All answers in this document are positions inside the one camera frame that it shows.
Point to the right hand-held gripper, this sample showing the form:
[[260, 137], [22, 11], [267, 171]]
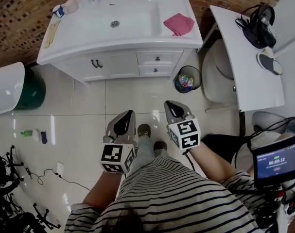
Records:
[[186, 132]]

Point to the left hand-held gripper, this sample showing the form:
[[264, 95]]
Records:
[[120, 135]]

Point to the white drawer with black knob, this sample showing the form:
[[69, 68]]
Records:
[[147, 58], [146, 70]]

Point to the person's left forearm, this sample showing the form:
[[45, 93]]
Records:
[[102, 190]]

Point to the person's right forearm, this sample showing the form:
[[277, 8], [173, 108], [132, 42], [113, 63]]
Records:
[[213, 162]]

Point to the white sink basin top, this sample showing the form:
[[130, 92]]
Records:
[[93, 35]]

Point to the metal sink drain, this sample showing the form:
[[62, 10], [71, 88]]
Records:
[[115, 23]]

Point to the person's brown left shoe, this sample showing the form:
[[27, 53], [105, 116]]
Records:
[[144, 130]]

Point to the person's brown shoe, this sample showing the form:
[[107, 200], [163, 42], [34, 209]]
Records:
[[160, 145], [144, 130]]

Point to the person's blue jeans legs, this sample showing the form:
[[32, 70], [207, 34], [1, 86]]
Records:
[[143, 152]]

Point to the person's brown right shoe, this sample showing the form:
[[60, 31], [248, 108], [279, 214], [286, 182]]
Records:
[[160, 145]]

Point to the black mesh trash bin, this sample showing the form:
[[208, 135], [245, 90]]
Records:
[[187, 80]]

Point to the grey toilet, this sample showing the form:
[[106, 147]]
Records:
[[215, 74]]

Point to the striped shirt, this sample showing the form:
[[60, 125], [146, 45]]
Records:
[[166, 198]]

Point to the white power strip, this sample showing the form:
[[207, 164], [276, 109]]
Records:
[[60, 168]]

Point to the white vanity cabinet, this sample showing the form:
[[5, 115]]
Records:
[[118, 65]]

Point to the dark blue small item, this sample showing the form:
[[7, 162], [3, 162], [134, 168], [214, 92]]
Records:
[[43, 137]]

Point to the grey round stool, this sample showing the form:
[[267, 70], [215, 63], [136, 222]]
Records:
[[266, 120]]

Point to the small white bottle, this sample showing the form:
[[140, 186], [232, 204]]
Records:
[[36, 135]]

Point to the white table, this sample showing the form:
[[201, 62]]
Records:
[[249, 64]]

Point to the green small package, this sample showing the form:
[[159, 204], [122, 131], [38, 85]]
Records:
[[26, 133]]

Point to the black monitor screen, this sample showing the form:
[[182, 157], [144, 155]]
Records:
[[276, 162]]

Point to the green round bucket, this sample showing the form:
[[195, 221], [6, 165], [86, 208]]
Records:
[[33, 91]]

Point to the pink cloth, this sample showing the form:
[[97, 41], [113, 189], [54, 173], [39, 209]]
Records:
[[180, 24]]

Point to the grey slipper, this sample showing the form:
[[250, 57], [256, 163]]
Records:
[[268, 62]]

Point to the beige wooden comb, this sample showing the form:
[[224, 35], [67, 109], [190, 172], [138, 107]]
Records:
[[51, 34]]

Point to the black bag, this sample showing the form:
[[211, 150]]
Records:
[[257, 30]]

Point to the black stands heap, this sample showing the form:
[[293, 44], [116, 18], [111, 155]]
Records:
[[6, 193]]

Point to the blue and white cup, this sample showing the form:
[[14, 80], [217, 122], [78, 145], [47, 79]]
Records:
[[58, 11]]

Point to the beige cup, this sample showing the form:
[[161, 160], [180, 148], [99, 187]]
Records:
[[72, 5]]

